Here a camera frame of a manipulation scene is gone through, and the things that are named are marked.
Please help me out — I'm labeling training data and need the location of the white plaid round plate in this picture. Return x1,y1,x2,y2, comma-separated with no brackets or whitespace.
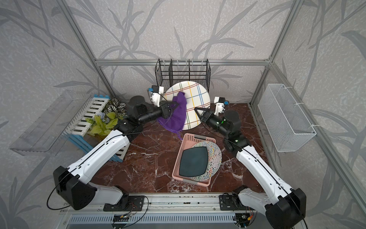
164,81,211,130

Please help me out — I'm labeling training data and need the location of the purple cloth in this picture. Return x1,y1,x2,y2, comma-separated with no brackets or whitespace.
157,92,187,140

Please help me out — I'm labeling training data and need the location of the colourful patterned round plate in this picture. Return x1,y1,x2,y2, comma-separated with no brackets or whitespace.
191,141,222,181

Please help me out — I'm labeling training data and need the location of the teal square plate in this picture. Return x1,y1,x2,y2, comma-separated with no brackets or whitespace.
179,147,208,177

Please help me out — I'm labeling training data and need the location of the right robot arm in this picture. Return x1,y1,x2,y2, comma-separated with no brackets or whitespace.
194,107,307,229

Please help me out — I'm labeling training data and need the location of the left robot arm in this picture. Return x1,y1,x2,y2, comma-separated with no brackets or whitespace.
53,95,178,210

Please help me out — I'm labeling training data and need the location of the pink plastic tray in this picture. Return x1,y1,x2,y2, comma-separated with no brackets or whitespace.
172,133,216,187

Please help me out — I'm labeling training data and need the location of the striped leaf plant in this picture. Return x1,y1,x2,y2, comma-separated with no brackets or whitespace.
104,98,126,116

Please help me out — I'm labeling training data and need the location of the green potted plant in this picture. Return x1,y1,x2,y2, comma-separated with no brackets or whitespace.
86,112,122,141

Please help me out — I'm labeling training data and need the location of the white mesh basket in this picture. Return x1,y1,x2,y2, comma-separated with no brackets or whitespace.
258,84,316,152

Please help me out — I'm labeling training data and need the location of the clear plastic shelf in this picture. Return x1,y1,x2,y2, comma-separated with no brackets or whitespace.
10,90,91,156

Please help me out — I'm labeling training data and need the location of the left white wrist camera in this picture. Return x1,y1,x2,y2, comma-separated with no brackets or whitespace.
147,85,164,107

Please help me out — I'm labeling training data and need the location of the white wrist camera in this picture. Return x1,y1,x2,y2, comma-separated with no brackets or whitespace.
214,96,229,116
147,85,164,107

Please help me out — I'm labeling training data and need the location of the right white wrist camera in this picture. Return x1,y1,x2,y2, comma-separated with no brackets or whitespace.
214,96,229,116

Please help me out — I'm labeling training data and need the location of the black wire basket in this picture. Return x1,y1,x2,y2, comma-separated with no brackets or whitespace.
154,59,211,92

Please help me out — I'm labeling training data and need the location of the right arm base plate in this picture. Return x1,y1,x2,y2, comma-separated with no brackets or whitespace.
219,193,247,211

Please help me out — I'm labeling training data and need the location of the aluminium mounting rail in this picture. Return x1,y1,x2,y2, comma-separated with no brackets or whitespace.
59,192,256,215

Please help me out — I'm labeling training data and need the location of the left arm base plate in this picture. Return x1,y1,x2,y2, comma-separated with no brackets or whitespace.
103,195,144,212

